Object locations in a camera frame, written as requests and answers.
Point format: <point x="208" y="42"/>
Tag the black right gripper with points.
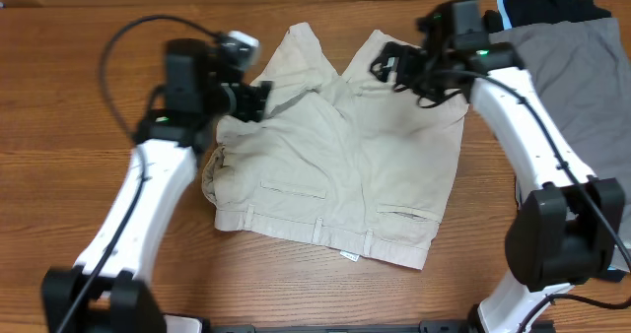
<point x="408" y="55"/>

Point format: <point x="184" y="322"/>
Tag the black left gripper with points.
<point x="252" y="100"/>

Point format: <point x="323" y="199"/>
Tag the beige shorts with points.
<point x="339" y="159"/>

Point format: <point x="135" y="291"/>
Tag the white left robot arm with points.
<point x="108" y="287"/>

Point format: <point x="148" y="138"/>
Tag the light blue garment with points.
<point x="506" y="23"/>

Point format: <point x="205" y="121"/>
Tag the grey garment on pile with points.
<point x="581" y="73"/>

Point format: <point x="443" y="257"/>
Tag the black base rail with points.
<point x="345" y="328"/>

